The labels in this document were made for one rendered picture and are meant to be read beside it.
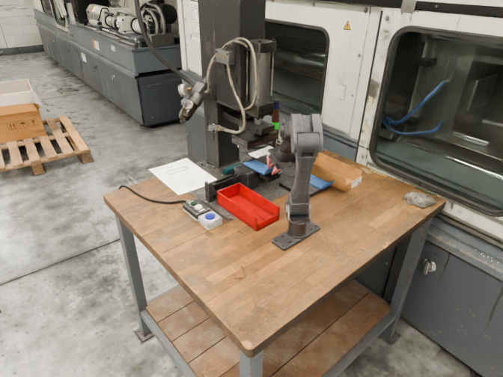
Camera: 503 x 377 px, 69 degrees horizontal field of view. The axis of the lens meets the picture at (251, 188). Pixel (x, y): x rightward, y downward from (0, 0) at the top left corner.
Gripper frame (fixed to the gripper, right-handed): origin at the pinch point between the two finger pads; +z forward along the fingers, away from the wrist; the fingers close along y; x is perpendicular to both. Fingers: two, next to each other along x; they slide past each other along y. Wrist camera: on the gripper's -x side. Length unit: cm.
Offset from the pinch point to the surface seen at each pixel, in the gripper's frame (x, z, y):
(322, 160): -36.2, 3.6, -1.5
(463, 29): -52, -72, -5
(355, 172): -36.3, -6.6, -17.3
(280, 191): -3.8, 7.3, -7.8
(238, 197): 14.1, 11.6, -1.9
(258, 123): 0.9, -11.4, 17.3
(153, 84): -101, 181, 248
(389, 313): -51, 43, -79
